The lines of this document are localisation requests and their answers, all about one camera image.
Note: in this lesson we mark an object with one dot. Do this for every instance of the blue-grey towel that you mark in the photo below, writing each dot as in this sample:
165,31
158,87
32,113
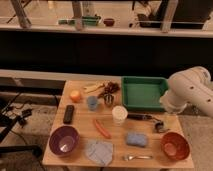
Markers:
100,152

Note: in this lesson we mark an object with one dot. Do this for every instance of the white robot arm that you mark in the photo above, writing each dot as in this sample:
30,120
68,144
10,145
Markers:
189,86

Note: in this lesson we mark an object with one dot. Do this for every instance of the green plastic tray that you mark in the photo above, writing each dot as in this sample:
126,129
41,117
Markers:
143,93

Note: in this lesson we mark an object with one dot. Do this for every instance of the brown dried grapes bunch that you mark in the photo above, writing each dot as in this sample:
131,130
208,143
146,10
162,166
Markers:
110,88

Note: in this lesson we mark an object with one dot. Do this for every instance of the yellow banana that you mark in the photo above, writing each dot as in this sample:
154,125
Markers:
93,87

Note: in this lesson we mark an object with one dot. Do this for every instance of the blue plastic cup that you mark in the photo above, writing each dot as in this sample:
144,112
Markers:
92,102

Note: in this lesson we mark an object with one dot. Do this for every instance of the white paper cup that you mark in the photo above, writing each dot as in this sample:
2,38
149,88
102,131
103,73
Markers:
119,114

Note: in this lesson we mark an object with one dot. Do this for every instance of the orange fruit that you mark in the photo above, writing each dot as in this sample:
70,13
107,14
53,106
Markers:
75,96

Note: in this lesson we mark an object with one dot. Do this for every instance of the black remote control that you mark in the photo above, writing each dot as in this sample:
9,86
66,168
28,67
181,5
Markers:
68,115

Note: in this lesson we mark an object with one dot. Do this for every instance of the orange carrot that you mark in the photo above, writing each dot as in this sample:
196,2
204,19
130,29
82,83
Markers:
101,129

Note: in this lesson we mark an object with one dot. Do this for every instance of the blue sponge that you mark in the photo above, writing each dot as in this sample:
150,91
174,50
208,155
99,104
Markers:
136,139

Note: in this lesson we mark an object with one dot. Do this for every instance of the background red bowl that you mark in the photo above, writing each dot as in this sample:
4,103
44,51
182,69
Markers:
109,22

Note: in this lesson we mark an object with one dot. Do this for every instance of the small metal clip tool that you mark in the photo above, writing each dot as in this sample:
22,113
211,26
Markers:
160,128

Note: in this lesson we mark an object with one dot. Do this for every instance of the background green container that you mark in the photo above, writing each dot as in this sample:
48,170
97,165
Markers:
91,20

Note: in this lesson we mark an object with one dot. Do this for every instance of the purple bowl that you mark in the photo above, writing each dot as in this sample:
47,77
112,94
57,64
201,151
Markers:
64,140

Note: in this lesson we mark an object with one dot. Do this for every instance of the silver fork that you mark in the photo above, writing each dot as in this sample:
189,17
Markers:
131,157

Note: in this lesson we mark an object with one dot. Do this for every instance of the orange-red bowl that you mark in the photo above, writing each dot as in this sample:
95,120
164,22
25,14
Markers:
175,146

